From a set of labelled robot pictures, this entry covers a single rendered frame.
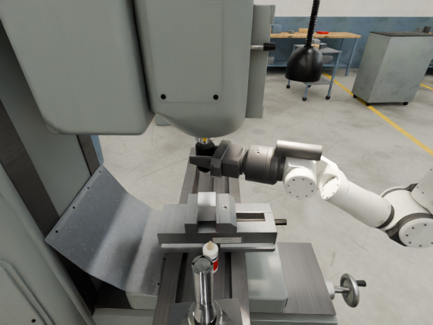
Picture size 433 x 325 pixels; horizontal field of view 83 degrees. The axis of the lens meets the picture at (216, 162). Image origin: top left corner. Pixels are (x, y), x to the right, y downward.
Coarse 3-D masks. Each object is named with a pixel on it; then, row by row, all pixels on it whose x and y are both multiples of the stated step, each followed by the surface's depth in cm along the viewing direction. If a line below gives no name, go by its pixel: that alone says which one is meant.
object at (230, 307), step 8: (176, 304) 42; (184, 304) 42; (224, 304) 42; (232, 304) 42; (176, 312) 41; (184, 312) 41; (224, 312) 40; (232, 312) 41; (240, 312) 41; (176, 320) 40; (184, 320) 39; (224, 320) 39; (232, 320) 40; (240, 320) 40
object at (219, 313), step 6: (192, 306) 34; (216, 306) 34; (192, 312) 33; (216, 312) 33; (192, 318) 33; (216, 318) 33; (192, 324) 32; (198, 324) 32; (204, 324) 32; (210, 324) 32; (216, 324) 32
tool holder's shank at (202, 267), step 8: (200, 256) 28; (192, 264) 27; (200, 264) 27; (208, 264) 27; (192, 272) 27; (200, 272) 26; (208, 272) 26; (200, 280) 27; (208, 280) 27; (200, 288) 28; (208, 288) 28; (200, 296) 28; (208, 296) 29; (200, 304) 29; (208, 304) 30; (200, 312) 30; (208, 312) 30; (200, 320) 31; (208, 320) 31
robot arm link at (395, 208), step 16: (352, 192) 53; (368, 192) 55; (400, 192) 57; (352, 208) 54; (368, 208) 53; (384, 208) 53; (400, 208) 53; (416, 208) 51; (368, 224) 56; (384, 224) 54; (400, 224) 51; (400, 240) 52
